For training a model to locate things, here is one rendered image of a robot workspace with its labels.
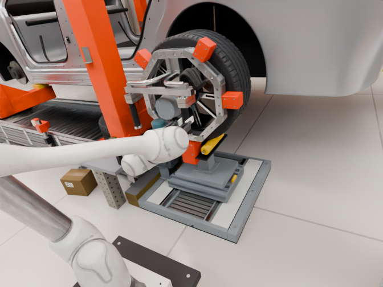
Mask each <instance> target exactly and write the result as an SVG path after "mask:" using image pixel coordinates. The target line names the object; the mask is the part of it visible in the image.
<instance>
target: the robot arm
mask: <svg viewBox="0 0 383 287"><path fill-rule="evenodd" d="M192 122H194V117H193V116H191V117H190V118H189V119H187V120H186V121H185V123H184V124H183V121H182V118H180V119H179V120H175V122H173V121H172V122H170V123H168V124H167V125H166V126H164V127H163V128H159V129H153V130H147V131H146V132H145V133H144V135H143V136H135V137H124V138H115V139H111V140H103V141H95V142H87V143H79V144H74V145H66V146H57V147H24V146H15V145H8V144H3V143H0V210H1V211H3V212H4V213H6V214H8V215H9V216H11V217H12V218H14V219H16V220H17V221H19V222H21V223H22V224H24V225H26V226H27V227H29V228H31V229H32V230H34V231H35V232H37V233H39V234H40V235H42V236H44V237H45V238H47V239H48V244H49V247H50V250H52V251H53V252H54V253H56V254H57V255H58V256H59V257H60V258H61V259H63V260H64V261H65V262H66V263H68V264H69V265H70V267H71V268H72V269H73V270H74V274H75V277H76V279H77V281H78V283H79V285H80V286H81V287H146V285H145V284H144V283H143V282H139V281H138V280H136V279H135V278H134V277H133V276H131V275H130V274H129V271H128V268H127V266H126V264H125V262H124V260H123V258H122V256H121V254H120V253H119V252H118V250H117V249H116V247H115V246H114V245H113V244H111V243H110V242H108V241H107V240H106V238H105V237H104V236H103V234H102V233H101V232H100V231H99V230H98V229H97V228H96V227H95V226H94V225H93V224H92V223H91V222H89V221H87V220H85V219H83V218H81V217H79V216H77V215H74V216H67V215H65V214H64V213H62V212H61V211H59V210H58V209H57V208H56V207H54V206H53V205H52V204H50V203H49V202H48V201H46V200H45V199H43V198H42V197H41V196H40V195H38V194H37V193H35V192H34V191H33V190H32V189H30V188H29V187H27V186H26V185H25V184H23V183H22V182H21V181H19V180H18V179H16V177H14V176H13V175H14V174H19V173H25V172H29V171H36V170H44V169H51V168H56V167H63V166H69V165H75V164H78V163H84V162H90V161H95V160H100V159H105V158H111V157H117V156H121V155H124V157H123V158H122V160H121V165H122V168H123V170H124V171H125V172H126V173H127V174H128V175H130V176H132V177H135V176H138V175H140V174H143V173H145V172H146V171H147V170H150V169H151V168H153V167H154V166H155V165H157V164H159V163H164V162H168V161H171V160H173V159H175V158H177V157H179V156H181V155H182V154H183V153H184V152H185V151H186V150H187V148H188V146H189V137H188V134H187V132H188V131H189V130H190V129H191V126H190V125H191V124H192ZM182 124H183V125H182Z"/></svg>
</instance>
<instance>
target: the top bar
mask: <svg viewBox="0 0 383 287"><path fill-rule="evenodd" d="M124 90H125V92H126V93H145V94H156V95H176V96H192V95H194V88H188V89H187V90H181V89H180V88H176V87H145V86H134V87H131V88H127V86H126V87H124Z"/></svg>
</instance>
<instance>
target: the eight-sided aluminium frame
mask: <svg viewBox="0 0 383 287"><path fill-rule="evenodd" d="M194 50H195V47H188V48H170V49H160V50H157V51H154V53H153V54H152V55H151V58H150V60H149V62H148V64H147V66H146V68H145V70H144V72H143V74H142V76H141V77H140V81H143V80H149V79H151V78H152V77H153V75H154V73H155V71H156V69H157V68H158V66H159V64H160V63H161V60H162V59H164V58H170V59H174V58H188V59H189V60H190V61H191V62H192V63H193V64H194V65H195V66H196V67H197V68H198V69H199V70H200V71H201V72H202V73H203V74H204V75H205V76H206V77H207V78H208V79H209V80H210V81H211V82H212V83H213V86H214V97H215V108H216V115H217V118H216V119H215V120H214V121H213V122H212V123H211V124H210V125H209V126H208V127H207V128H206V129H205V130H204V131H203V132H200V131H196V130H192V132H193V135H192V136H191V137H189V140H192V141H197V142H202V141H203V140H205V139H206V137H207V136H208V135H209V134H211V133H212V132H213V131H214V130H215V129H216V128H217V127H218V126H219V125H220V124H221V123H223V122H224V120H225V119H226V118H227V113H228V112H227V109H226V108H222V95H224V94H225V93H226V87H225V83H226V82H225V78H224V77H223V76H222V74H221V73H219V72H218V71H217V70H216V69H215V68H214V67H213V66H212V65H211V64H210V63H209V62H208V61H205V62H204V63H202V62H201V61H199V60H198V59H197V58H196V57H194V56H193V52H194ZM143 95H144V100H145V104H146V109H147V111H148V114H149V115H150V116H151V117H152V118H153V119H154V120H155V119H157V118H162V117H161V116H160V115H159V114H158V113H157V111H156V106H155V104H156V99H155V96H154V94H145V93H143Z"/></svg>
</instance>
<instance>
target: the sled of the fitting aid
mask: <svg viewBox="0 0 383 287"><path fill-rule="evenodd" d="M183 164H184V162H182V163H180V164H179V166H178V167H177V169H176V170H175V171H174V172H173V173H172V174H171V175H170V177H169V178H168V179H167V181H168V185H169V187H172V188H176V189H179V190H183V191H186V192H190V193H193V194H197V195H200V196H204V197H207V198H210V199H214V200H217V201H220V202H224V203H227V202H228V200H229V199H230V197H231V195H232V193H233V192H234V190H235V188H236V186H237V185H238V183H239V181H240V179H241V178H242V176H243V174H244V166H243V165H238V167H237V168H236V170H235V171H234V173H233V175H232V176H231V178H230V179H229V181H228V182H227V184H226V185H225V187H224V189H223V190H222V189H220V188H215V187H211V186H207V185H204V184H200V183H196V182H192V181H187V180H185V179H181V178H176V176H175V172H176V171H177V170H178V169H179V168H180V167H181V166H182V165H183Z"/></svg>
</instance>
